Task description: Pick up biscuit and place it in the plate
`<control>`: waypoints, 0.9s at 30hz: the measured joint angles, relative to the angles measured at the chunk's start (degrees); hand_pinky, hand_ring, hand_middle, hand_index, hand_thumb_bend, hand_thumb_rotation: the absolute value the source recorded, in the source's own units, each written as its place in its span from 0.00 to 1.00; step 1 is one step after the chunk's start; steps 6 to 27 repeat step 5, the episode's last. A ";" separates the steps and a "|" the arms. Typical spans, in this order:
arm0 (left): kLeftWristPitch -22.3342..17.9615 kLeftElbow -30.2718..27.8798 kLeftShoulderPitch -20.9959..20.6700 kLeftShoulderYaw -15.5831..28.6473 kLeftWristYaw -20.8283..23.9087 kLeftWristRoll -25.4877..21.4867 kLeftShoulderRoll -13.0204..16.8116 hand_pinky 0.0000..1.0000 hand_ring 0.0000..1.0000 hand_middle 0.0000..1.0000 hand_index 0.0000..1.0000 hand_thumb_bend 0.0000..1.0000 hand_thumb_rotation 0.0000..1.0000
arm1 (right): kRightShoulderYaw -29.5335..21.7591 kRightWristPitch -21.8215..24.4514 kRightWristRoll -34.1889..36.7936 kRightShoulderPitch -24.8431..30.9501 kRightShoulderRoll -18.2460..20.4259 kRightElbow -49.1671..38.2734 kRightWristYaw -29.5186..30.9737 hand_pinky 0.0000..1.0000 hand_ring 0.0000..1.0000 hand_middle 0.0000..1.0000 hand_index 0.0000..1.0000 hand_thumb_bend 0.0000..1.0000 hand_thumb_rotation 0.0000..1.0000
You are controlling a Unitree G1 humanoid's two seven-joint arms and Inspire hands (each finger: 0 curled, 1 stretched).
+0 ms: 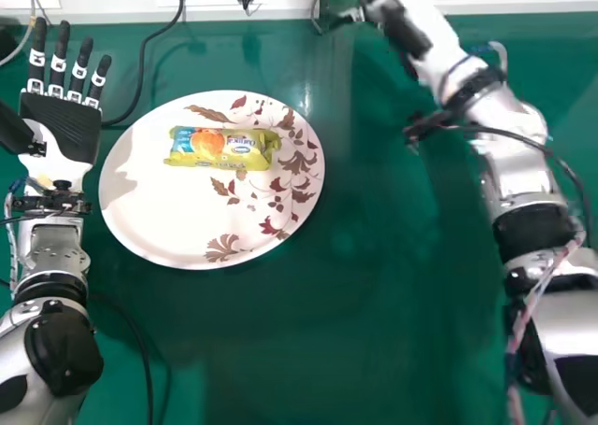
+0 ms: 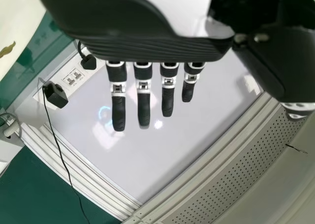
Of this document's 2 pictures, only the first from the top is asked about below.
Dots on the yellow-green biscuit packet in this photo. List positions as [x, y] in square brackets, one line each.
[219, 147]

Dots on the plate with brown leaf pattern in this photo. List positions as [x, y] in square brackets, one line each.
[187, 219]

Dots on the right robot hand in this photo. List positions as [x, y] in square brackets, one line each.
[420, 37]

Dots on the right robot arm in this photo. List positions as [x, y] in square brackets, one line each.
[523, 196]

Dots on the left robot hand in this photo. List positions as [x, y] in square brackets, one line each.
[61, 131]

